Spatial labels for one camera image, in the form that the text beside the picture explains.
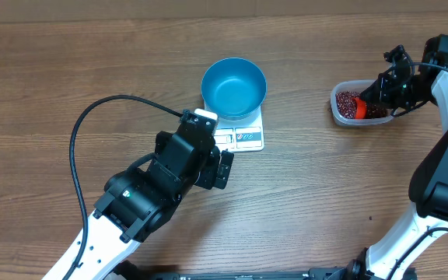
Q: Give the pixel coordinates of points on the orange measuring scoop blue handle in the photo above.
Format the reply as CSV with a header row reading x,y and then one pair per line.
x,y
361,108

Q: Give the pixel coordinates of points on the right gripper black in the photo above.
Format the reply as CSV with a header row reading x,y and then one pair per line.
x,y
382,92

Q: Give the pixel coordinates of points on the white kitchen scale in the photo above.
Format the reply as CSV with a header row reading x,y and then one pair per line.
x,y
240,127

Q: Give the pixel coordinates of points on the blue bowl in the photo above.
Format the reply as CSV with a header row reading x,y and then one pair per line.
x,y
234,88

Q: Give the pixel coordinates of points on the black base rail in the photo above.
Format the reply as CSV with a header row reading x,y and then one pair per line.
x,y
129,271

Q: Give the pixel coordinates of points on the red beans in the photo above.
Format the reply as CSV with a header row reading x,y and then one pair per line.
x,y
346,106

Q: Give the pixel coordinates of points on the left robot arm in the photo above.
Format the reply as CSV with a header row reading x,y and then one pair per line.
x,y
138,201

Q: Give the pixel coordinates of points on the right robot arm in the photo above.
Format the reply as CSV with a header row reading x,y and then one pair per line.
x,y
426,218

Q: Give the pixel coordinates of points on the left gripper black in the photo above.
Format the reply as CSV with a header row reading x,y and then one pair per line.
x,y
210,178

